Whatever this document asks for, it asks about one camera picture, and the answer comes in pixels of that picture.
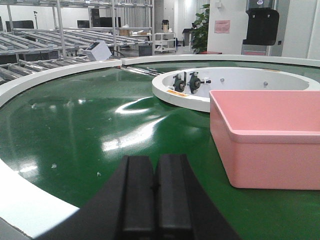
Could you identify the black wall-mounted dispenser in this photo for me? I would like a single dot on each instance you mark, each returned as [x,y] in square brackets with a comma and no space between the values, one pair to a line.
[262,27]

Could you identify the green conveyor belt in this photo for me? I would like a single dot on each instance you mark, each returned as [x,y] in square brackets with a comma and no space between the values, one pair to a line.
[68,135]

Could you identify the left black bearing mount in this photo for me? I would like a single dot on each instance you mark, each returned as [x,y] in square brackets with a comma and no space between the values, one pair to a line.
[179,84]

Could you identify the red fire extinguisher box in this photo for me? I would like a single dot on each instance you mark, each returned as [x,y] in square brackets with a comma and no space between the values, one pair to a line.
[210,53]

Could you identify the pink wall notice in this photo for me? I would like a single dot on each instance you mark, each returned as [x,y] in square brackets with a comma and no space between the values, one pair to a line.
[222,26]

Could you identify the white control box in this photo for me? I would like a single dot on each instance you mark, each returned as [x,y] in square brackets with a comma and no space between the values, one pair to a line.
[98,51]

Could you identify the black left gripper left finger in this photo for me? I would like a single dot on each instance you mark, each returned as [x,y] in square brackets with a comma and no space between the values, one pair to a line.
[100,217]

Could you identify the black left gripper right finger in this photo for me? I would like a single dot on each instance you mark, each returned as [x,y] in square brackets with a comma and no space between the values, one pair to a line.
[207,221]

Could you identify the pink plastic bin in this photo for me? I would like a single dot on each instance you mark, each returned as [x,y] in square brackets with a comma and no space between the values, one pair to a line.
[268,139]

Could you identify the green potted plant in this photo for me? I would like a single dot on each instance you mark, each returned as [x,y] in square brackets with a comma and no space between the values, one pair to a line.
[200,32]

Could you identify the white utility cart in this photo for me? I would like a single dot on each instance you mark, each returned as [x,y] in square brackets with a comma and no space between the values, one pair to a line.
[165,42]

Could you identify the white outer conveyor rim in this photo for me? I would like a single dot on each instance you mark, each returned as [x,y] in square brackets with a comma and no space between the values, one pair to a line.
[27,210]

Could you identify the black bearing mount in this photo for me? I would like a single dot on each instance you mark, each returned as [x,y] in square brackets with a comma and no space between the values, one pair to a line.
[196,82]
[179,84]

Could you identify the right black bearing mount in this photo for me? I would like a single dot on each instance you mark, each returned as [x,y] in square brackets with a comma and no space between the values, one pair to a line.
[196,82]

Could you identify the metal roller rack shelf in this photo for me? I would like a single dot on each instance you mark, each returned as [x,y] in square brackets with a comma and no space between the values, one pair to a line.
[62,39]

